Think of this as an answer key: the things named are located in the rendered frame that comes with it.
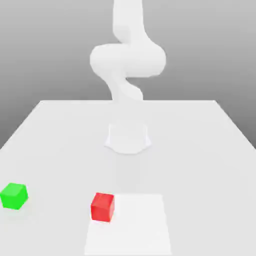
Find small red cube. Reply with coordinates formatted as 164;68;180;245
90;192;116;223

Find small green cube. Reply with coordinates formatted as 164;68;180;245
0;182;29;211

